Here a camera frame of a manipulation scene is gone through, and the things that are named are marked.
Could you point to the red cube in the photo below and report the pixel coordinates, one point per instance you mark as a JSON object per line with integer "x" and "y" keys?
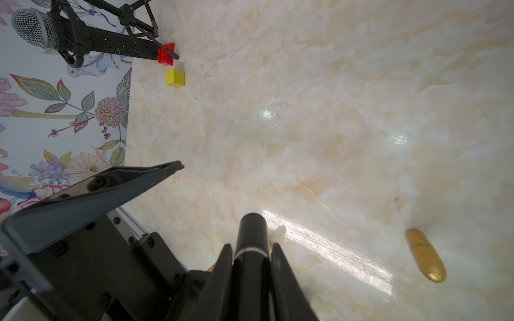
{"x": 164, "y": 58}

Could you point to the black lipstick tube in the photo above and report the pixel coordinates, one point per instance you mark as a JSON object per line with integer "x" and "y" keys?
{"x": 250, "y": 296}

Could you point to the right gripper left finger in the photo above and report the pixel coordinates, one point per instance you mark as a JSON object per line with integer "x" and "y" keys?
{"x": 214, "y": 299}

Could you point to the gold bullet lipstick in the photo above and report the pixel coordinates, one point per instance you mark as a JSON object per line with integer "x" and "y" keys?
{"x": 426, "y": 257}

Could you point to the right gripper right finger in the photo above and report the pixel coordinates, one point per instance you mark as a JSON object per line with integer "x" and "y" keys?
{"x": 288, "y": 299}

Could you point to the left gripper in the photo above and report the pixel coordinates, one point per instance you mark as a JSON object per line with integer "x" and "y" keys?
{"x": 73, "y": 261}

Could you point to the yellow cube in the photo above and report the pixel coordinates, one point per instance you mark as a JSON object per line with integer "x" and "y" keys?
{"x": 175, "y": 78}

